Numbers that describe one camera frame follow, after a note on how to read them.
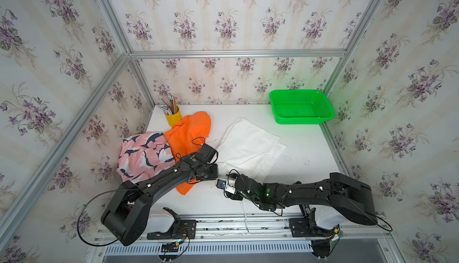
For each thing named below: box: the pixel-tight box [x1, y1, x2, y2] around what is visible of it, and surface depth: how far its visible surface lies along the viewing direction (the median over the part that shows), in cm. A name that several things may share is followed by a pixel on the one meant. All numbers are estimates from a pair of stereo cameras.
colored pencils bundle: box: [159, 95, 179, 116], surface depth 103 cm
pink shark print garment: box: [116, 132, 176, 183], surface depth 92 cm
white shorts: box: [216, 117, 287, 183], surface depth 100 cm
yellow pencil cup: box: [164, 105, 183, 128], surface depth 106 cm
